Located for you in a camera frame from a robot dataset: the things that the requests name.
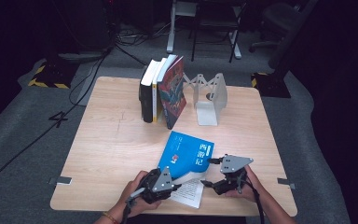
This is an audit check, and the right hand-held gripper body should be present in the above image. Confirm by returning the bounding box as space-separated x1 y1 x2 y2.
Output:
213 154 255 196

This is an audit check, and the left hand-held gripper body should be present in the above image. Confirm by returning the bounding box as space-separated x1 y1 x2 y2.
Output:
135 165 176 205

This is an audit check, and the blue book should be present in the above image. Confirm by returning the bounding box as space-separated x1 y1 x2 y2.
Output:
157 130 215 210

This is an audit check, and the white expandable book rack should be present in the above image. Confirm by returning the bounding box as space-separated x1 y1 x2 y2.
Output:
182 72 228 127

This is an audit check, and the red illustrated book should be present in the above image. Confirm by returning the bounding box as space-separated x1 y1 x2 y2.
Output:
156 54 188 131

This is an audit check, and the yellow book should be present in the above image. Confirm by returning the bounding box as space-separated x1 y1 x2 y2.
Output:
151 57 168 123

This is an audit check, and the black book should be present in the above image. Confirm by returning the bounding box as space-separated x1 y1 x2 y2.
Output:
138 59 162 124

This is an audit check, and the person's right hand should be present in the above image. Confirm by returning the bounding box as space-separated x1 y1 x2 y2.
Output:
224 164 264 203

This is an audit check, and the person's left hand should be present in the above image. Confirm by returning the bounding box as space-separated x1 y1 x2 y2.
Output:
116 170 163 218

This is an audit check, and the hazard-striped stand base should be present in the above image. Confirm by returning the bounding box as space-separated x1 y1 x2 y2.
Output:
27 60 79 90
250 72 292 99

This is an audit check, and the grey flat stand base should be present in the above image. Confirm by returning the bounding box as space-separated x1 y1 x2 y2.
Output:
57 50 107 65

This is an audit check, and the dark office chair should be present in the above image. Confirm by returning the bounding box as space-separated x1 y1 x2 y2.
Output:
249 1 300 54

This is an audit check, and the dark equipment cabinet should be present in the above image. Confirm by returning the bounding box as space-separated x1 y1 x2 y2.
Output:
48 0 120 54

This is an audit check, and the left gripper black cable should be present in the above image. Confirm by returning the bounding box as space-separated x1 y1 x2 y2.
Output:
120 189 145 224

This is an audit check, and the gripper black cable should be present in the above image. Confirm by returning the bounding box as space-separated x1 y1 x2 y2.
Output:
120 189 145 224
236 174 266 224

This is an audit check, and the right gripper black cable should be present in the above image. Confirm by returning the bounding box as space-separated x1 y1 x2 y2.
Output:
236 174 266 224

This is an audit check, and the metal table bracket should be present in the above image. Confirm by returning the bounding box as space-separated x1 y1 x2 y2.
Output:
47 175 73 187
276 177 296 189

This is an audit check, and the orange bracelet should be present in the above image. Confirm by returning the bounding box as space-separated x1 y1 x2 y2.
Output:
102 211 121 224

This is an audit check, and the black chair frame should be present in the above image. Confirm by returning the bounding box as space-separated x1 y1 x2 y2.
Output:
190 0 241 63

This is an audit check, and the long black floor cable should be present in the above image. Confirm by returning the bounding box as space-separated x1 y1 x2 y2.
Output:
0 46 117 194

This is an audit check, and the looped black floor cable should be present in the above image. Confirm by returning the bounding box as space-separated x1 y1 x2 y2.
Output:
68 55 107 107

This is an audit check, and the white desk frame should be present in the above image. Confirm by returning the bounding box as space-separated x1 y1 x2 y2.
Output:
166 0 242 60

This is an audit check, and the dark slanted stand post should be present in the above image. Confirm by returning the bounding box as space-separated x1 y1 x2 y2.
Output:
267 0 320 70

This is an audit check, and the bundle of floor cables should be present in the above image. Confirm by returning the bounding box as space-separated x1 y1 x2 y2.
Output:
115 21 175 67

